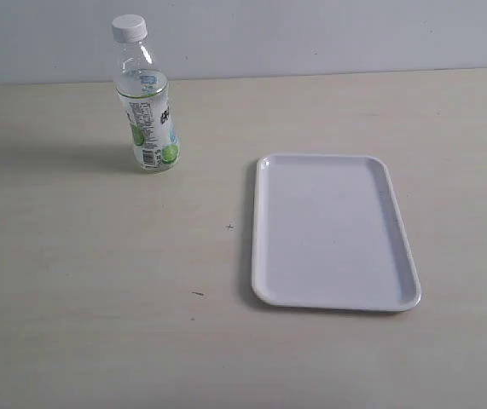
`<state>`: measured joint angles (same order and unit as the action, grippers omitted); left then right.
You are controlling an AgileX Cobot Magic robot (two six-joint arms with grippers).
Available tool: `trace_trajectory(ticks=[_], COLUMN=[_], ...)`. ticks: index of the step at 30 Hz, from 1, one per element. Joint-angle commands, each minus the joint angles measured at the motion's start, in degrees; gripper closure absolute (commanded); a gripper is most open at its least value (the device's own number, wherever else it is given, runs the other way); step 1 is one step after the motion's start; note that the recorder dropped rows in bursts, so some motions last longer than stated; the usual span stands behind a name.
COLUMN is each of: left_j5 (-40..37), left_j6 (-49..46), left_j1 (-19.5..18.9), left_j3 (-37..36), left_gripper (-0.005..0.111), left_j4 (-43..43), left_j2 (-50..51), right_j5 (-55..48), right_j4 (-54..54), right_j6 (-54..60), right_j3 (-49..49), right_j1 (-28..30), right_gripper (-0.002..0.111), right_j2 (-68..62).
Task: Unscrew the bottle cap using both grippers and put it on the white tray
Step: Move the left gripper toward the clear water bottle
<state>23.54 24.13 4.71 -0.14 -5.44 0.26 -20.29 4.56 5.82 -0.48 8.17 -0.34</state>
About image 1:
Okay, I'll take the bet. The white rectangular plastic tray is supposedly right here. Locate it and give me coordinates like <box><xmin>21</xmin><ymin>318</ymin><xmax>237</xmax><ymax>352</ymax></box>
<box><xmin>250</xmin><ymin>153</ymin><xmax>421</xmax><ymax>313</ymax></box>

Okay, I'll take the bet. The white bottle cap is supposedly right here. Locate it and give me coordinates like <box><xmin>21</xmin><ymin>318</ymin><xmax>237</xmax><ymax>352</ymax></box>
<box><xmin>111</xmin><ymin>14</ymin><xmax>148</xmax><ymax>43</ymax></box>

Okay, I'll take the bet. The clear plastic drink bottle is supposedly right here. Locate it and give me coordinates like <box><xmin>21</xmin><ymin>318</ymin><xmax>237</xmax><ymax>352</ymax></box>
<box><xmin>114</xmin><ymin>39</ymin><xmax>180</xmax><ymax>172</ymax></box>

